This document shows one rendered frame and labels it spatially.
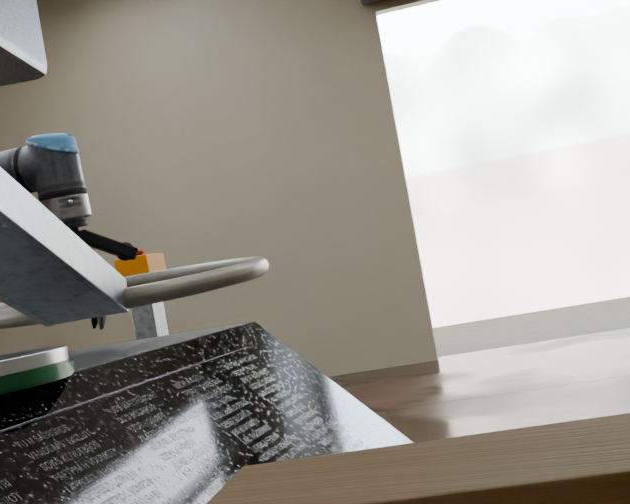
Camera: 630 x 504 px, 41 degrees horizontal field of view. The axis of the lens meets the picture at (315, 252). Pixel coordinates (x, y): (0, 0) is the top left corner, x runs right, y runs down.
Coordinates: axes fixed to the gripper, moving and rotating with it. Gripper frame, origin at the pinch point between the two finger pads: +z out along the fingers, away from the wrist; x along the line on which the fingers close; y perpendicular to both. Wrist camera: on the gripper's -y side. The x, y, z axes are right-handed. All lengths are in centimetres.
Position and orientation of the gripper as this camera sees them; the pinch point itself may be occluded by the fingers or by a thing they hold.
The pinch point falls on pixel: (100, 321)
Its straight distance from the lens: 168.4
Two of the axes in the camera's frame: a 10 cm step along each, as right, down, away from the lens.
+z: 1.9, 9.8, 0.4
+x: 4.7, -0.5, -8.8
